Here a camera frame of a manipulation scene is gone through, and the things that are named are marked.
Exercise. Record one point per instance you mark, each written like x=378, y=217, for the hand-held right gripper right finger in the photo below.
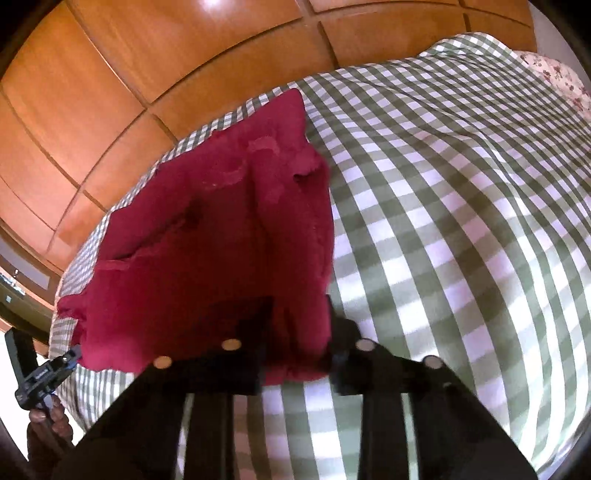
x=346, y=360

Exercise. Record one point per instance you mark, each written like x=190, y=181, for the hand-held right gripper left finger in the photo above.
x=240, y=369

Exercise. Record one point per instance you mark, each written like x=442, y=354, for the maroon pants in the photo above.
x=207, y=230

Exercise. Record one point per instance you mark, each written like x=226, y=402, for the person's left forearm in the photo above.
x=41, y=459

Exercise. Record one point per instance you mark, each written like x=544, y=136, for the person's left hand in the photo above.
x=55, y=420

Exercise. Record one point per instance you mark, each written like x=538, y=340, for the white bed sheet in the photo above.
x=11, y=429

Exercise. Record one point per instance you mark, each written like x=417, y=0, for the green white checked blanket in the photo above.
x=438, y=207

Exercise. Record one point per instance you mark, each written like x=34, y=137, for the wooden wardrobe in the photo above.
x=92, y=92

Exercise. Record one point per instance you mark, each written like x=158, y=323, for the floral bed cover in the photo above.
x=554, y=76

